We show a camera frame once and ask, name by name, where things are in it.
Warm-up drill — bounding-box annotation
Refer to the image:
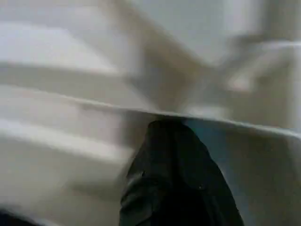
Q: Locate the white plastic table top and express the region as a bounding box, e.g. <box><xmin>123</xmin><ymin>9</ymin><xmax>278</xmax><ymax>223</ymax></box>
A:
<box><xmin>0</xmin><ymin>0</ymin><xmax>301</xmax><ymax>226</ymax></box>

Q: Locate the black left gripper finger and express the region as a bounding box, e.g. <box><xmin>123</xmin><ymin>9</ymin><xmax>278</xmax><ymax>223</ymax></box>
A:
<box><xmin>119</xmin><ymin>119</ymin><xmax>246</xmax><ymax>226</ymax></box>

